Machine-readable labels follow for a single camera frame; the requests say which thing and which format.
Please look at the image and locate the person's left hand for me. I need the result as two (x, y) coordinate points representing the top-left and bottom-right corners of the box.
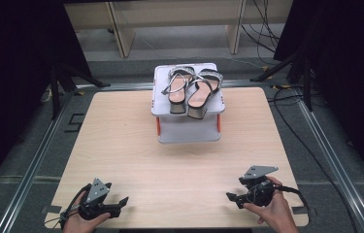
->
(62, 193), (112, 233)

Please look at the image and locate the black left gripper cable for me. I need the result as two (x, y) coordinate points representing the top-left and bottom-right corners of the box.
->
(57, 183), (92, 231)

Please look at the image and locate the black curtain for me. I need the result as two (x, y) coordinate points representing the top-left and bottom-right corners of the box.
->
(273, 0), (364, 197)
(0, 0), (94, 203)

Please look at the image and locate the metal floor rail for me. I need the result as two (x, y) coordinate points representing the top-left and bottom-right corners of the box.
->
(294, 88), (364, 233)
(0, 91), (76, 233)
(75, 78), (289, 92)

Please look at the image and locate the black silver heeled sandal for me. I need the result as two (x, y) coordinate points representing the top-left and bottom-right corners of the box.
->
(161, 65), (197, 116)
(186, 68), (224, 120)

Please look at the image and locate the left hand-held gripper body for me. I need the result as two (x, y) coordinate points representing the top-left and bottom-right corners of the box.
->
(78, 178), (121, 222)

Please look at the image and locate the person's right hand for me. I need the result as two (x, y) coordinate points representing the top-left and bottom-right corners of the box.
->
(243, 176), (297, 229)

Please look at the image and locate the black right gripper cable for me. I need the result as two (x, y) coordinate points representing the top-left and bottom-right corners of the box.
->
(276, 183), (311, 210)

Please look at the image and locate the light wooden shelf unit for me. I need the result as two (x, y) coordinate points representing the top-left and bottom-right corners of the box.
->
(64, 0), (295, 59)

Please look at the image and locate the long black floor cable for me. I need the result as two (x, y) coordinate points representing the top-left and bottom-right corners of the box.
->
(267, 86), (363, 233)

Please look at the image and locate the bundle of black cables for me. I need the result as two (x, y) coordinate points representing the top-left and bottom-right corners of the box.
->
(241, 0), (283, 55)

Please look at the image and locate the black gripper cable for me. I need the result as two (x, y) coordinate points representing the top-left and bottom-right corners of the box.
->
(57, 183), (92, 231)
(276, 183), (311, 210)

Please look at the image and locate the white shoe rack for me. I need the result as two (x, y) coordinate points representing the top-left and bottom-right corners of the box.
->
(150, 62), (226, 145)

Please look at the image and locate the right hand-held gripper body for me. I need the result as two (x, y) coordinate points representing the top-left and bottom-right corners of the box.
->
(238, 165), (280, 209)

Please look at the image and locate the black metal stand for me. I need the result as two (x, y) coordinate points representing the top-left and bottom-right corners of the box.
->
(49, 61), (112, 120)
(249, 48), (315, 113)

